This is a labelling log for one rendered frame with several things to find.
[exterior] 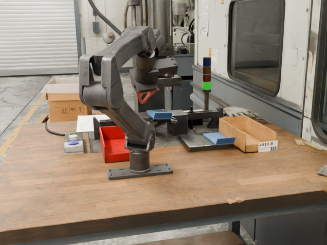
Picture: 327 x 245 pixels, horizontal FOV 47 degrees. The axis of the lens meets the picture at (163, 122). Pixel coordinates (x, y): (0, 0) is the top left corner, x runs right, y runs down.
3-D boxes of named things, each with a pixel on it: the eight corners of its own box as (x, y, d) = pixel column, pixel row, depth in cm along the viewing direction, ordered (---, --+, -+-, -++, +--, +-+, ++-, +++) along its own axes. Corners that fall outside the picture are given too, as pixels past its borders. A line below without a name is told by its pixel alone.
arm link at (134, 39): (128, 22, 111) (69, 64, 88) (155, 22, 107) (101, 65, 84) (136, 61, 117) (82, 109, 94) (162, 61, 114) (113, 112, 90)
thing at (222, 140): (217, 146, 134) (217, 138, 133) (202, 134, 148) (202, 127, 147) (235, 144, 135) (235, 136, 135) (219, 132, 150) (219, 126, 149)
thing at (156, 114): (154, 120, 144) (154, 112, 143) (147, 111, 158) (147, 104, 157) (172, 120, 145) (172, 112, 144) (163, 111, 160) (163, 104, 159)
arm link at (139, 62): (140, 57, 119) (142, 39, 114) (157, 62, 118) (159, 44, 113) (132, 69, 115) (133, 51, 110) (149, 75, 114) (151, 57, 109)
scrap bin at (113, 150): (104, 163, 125) (103, 146, 123) (99, 141, 148) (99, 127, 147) (140, 160, 127) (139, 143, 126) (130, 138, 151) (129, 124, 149)
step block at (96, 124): (94, 139, 150) (93, 118, 148) (94, 137, 153) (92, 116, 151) (110, 138, 152) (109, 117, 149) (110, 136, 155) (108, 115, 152)
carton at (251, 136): (244, 155, 132) (245, 134, 130) (218, 135, 156) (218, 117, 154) (277, 152, 135) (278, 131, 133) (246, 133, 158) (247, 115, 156)
